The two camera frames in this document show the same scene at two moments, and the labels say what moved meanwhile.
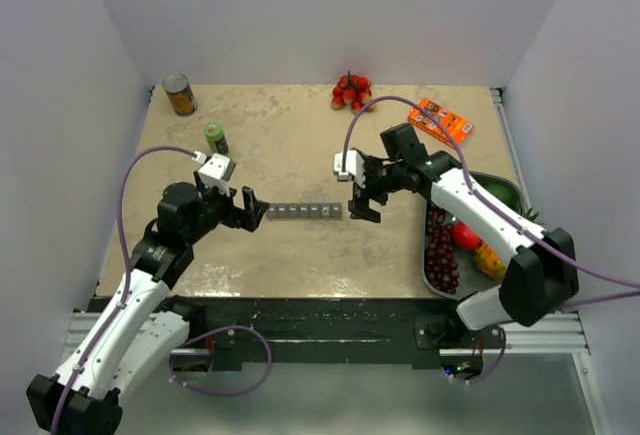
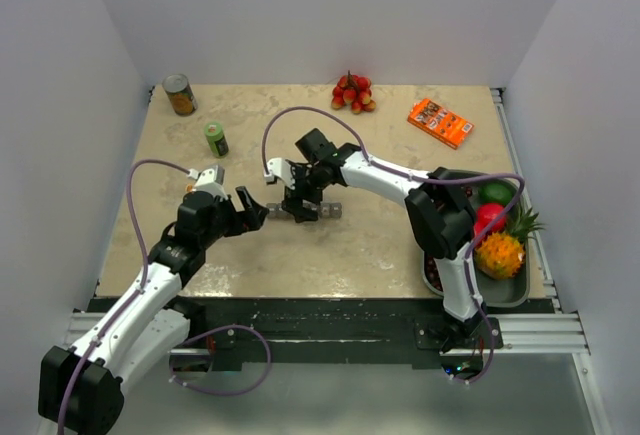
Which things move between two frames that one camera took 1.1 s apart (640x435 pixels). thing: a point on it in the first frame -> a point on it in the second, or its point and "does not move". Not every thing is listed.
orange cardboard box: x=458 y=126 does not move
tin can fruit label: x=180 y=94 does not move
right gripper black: x=359 y=206 -> x=302 y=214
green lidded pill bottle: x=215 y=137 does not move
